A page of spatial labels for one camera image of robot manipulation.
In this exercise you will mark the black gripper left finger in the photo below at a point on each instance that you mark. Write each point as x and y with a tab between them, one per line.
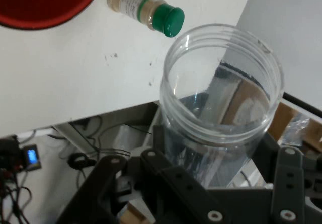
173	183

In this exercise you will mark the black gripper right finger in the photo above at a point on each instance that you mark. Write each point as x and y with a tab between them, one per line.
286	183

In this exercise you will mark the clear plastic jar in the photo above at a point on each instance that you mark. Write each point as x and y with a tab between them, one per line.
191	58

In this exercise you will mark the white table leg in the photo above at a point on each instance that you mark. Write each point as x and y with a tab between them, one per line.
75	138

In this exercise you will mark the black meter blue display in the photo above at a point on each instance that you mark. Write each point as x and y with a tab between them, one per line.
31	157

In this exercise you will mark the green-capped spice bottle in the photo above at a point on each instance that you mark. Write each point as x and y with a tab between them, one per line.
166	20

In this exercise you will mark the red bowl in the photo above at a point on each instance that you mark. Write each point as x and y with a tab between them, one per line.
37	10

